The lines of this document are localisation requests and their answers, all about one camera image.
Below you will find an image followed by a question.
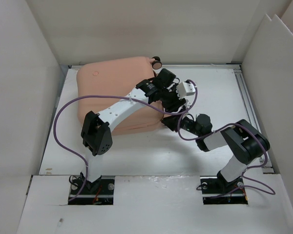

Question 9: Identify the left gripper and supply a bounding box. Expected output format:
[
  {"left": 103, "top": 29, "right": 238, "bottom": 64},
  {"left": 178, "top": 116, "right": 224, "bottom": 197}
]
[{"left": 159, "top": 84, "right": 185, "bottom": 112}]

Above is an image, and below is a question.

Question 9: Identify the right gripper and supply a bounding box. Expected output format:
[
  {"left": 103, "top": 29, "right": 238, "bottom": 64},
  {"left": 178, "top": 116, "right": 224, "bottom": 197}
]
[{"left": 161, "top": 109, "right": 202, "bottom": 137}]

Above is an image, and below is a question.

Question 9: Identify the pink suitcase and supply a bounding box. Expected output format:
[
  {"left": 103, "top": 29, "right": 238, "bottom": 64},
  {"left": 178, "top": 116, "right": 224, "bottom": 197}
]
[{"left": 76, "top": 57, "right": 164, "bottom": 136}]

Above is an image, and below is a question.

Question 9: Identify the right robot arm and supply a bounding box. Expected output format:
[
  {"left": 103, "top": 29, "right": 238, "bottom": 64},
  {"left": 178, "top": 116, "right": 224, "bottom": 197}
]
[{"left": 162, "top": 114, "right": 270, "bottom": 193}]

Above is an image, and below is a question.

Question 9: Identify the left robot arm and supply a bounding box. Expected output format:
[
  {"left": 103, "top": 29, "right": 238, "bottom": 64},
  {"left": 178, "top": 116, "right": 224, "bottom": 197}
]
[{"left": 81, "top": 69, "right": 197, "bottom": 193}]

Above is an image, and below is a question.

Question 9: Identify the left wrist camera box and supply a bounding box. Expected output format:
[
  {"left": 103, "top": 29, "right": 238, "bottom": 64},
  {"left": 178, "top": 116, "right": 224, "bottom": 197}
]
[{"left": 176, "top": 82, "right": 195, "bottom": 98}]

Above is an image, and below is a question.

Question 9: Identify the aluminium rail frame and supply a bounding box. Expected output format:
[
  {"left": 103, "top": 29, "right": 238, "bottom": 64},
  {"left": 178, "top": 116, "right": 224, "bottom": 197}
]
[{"left": 233, "top": 64, "right": 275, "bottom": 174}]

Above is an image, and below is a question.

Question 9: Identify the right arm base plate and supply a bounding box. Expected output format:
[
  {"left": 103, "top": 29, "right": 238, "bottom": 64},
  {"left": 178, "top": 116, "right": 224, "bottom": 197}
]
[{"left": 196, "top": 176, "right": 248, "bottom": 205}]

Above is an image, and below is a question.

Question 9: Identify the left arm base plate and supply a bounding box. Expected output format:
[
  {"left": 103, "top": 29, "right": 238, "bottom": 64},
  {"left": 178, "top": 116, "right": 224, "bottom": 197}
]
[{"left": 68, "top": 175, "right": 115, "bottom": 205}]

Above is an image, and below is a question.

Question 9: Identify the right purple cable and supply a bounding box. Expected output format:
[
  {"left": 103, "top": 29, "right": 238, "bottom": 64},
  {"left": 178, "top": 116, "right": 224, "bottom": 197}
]
[{"left": 177, "top": 113, "right": 276, "bottom": 199}]

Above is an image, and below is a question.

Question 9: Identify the purple cable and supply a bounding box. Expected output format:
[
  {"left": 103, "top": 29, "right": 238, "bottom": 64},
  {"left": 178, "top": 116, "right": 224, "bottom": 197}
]
[
  {"left": 53, "top": 79, "right": 199, "bottom": 202},
  {"left": 177, "top": 113, "right": 276, "bottom": 199}
]

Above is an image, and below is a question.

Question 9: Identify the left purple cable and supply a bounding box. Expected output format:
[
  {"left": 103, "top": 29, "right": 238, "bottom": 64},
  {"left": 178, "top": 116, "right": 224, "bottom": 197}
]
[{"left": 53, "top": 79, "right": 199, "bottom": 202}]

